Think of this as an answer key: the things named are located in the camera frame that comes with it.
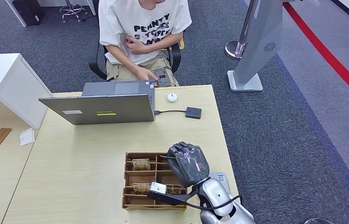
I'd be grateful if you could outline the person's right hand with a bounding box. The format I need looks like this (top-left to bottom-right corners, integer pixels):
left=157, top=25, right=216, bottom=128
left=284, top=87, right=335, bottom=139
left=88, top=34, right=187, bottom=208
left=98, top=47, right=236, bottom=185
left=136, top=67, right=158, bottom=82

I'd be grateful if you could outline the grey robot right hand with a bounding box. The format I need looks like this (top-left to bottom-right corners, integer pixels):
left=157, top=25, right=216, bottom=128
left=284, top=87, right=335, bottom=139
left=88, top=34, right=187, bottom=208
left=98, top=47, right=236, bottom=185
left=167, top=141, right=210, bottom=188

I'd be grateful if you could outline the person's left hand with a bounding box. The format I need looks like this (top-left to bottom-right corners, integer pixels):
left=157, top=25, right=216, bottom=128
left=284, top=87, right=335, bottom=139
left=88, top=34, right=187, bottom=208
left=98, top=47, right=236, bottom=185
left=126, top=35, right=146, bottom=55

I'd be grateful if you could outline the smartphone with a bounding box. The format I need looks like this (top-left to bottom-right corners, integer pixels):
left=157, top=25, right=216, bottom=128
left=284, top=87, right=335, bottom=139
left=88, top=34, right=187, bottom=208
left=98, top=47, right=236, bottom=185
left=153, top=68, right=172, bottom=88

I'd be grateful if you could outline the white card reader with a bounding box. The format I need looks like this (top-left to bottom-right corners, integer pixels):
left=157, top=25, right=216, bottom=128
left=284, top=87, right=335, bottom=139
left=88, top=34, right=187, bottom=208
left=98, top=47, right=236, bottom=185
left=208, top=172, right=231, bottom=194

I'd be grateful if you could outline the person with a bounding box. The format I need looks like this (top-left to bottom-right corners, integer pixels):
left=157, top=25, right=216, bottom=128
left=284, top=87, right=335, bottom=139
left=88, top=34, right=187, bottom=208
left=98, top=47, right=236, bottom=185
left=98, top=0, right=193, bottom=88

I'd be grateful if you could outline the wooden card holder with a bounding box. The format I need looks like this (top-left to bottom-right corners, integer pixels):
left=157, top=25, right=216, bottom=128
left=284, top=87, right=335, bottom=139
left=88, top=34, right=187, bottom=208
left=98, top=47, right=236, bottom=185
left=122, top=152, right=188, bottom=211

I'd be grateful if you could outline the black office chair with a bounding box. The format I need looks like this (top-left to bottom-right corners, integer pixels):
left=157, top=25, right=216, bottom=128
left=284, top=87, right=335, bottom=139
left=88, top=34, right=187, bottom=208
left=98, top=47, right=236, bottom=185
left=88, top=0, right=184, bottom=80

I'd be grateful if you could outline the yellow chair tag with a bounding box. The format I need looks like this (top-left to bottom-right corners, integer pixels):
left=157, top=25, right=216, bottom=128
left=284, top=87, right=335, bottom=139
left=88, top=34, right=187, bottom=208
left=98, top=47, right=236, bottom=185
left=161, top=37, right=185, bottom=52

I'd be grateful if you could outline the grey laptop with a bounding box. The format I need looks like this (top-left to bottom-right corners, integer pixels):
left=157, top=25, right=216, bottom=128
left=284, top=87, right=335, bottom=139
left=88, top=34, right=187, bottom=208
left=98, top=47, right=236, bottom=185
left=38, top=81, right=156, bottom=126

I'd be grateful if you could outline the black hub box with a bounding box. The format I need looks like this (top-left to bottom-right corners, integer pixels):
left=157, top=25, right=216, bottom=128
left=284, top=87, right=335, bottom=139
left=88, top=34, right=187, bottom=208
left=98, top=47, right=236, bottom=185
left=185, top=106, right=202, bottom=119

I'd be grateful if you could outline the chrome stool base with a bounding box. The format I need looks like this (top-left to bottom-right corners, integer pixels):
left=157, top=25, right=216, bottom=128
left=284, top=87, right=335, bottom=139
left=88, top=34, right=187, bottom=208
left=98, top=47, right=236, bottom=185
left=59, top=0, right=89, bottom=24

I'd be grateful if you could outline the black case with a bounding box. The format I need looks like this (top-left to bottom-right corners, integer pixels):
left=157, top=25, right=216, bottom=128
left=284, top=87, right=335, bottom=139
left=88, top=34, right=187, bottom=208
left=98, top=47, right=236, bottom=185
left=12, top=0, right=45, bottom=27

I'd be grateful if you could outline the grey kiosk stand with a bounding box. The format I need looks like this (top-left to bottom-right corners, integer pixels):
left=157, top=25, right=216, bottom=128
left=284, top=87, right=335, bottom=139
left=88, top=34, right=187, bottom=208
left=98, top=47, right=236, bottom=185
left=227, top=0, right=321, bottom=93

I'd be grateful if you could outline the white desk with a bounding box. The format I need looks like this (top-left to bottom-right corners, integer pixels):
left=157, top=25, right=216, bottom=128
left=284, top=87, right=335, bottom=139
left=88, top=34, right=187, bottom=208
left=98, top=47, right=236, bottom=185
left=5, top=0, right=97, bottom=28

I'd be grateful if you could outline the white paper slip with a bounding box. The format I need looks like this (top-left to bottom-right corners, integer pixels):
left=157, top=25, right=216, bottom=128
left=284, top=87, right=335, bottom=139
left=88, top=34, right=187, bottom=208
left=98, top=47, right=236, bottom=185
left=19, top=127, right=35, bottom=147

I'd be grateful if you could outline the white cabinet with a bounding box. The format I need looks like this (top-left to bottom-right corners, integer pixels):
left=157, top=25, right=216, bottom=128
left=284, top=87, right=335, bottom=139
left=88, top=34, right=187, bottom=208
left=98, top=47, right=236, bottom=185
left=0, top=53, right=52, bottom=130

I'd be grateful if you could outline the black hub cable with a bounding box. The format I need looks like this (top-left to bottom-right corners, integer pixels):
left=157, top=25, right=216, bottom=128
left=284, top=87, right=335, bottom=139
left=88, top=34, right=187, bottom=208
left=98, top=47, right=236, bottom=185
left=154, top=110, right=187, bottom=115

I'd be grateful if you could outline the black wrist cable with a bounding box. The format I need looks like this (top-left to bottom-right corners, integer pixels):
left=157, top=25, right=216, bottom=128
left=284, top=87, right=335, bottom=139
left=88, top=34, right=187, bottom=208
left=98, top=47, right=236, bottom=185
left=181, top=195, right=243, bottom=211

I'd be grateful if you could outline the chrome stanchion post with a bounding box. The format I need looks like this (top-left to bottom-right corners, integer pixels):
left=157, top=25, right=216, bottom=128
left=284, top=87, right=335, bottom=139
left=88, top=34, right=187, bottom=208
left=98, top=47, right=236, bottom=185
left=224, top=0, right=260, bottom=61

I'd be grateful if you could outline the chrome ring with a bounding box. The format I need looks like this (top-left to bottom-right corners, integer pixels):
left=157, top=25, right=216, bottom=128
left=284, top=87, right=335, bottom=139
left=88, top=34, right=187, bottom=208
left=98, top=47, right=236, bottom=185
left=304, top=218, right=334, bottom=224

